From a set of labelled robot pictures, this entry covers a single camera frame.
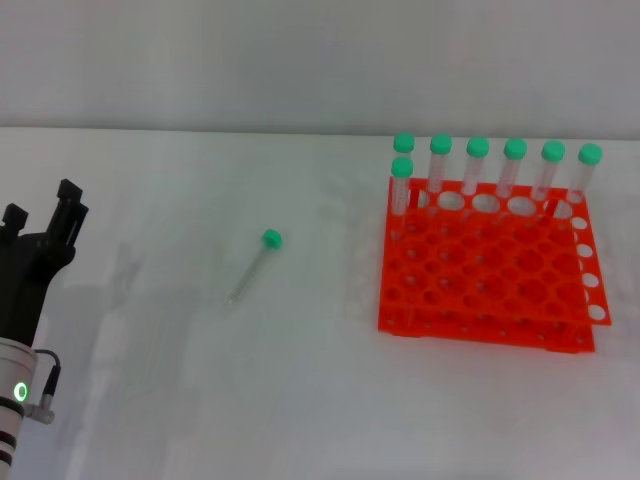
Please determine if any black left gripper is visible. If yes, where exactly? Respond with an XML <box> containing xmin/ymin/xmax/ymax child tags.
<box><xmin>0</xmin><ymin>178</ymin><xmax>90</xmax><ymax>347</ymax></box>

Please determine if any green capped clear test tube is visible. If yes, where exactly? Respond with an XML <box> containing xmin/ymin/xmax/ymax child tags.
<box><xmin>425</xmin><ymin>133</ymin><xmax>454</xmax><ymax>219</ymax></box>
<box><xmin>392</xmin><ymin>132</ymin><xmax>418</xmax><ymax>166</ymax></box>
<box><xmin>391</xmin><ymin>156</ymin><xmax>416</xmax><ymax>241</ymax></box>
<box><xmin>494</xmin><ymin>137</ymin><xmax>529</xmax><ymax>200</ymax></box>
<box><xmin>460</xmin><ymin>136</ymin><xmax>491</xmax><ymax>197</ymax></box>
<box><xmin>223</xmin><ymin>228</ymin><xmax>284</xmax><ymax>309</ymax></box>
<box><xmin>529</xmin><ymin>140</ymin><xmax>567</xmax><ymax>202</ymax></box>
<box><xmin>564</xmin><ymin>143</ymin><xmax>604</xmax><ymax>205</ymax></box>

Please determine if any orange test tube rack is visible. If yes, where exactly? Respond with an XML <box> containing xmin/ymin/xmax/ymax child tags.
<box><xmin>375</xmin><ymin>175</ymin><xmax>614</xmax><ymax>355</ymax></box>

